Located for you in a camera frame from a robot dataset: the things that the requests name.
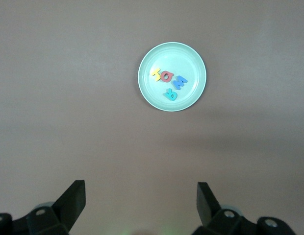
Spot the pale green round plate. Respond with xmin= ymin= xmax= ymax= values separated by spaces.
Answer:
xmin=138 ymin=42 xmax=207 ymax=113

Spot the red foam capital letter Q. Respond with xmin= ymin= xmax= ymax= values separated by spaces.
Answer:
xmin=160 ymin=70 xmax=174 ymax=83

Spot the yellow foam capital letter H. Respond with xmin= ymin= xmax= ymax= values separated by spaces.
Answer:
xmin=152 ymin=68 xmax=163 ymax=82

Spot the teal foam capital letter R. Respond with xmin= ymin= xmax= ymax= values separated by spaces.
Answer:
xmin=164 ymin=88 xmax=178 ymax=101

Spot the brown table cover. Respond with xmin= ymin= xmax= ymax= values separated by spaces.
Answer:
xmin=0 ymin=0 xmax=304 ymax=235

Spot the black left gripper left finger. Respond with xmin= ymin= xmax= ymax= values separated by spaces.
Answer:
xmin=0 ymin=180 xmax=87 ymax=235

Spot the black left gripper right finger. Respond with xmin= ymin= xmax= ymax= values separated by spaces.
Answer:
xmin=191 ymin=182 xmax=295 ymax=235

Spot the blue foam capital letter M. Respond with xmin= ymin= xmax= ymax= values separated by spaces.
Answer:
xmin=172 ymin=75 xmax=188 ymax=91

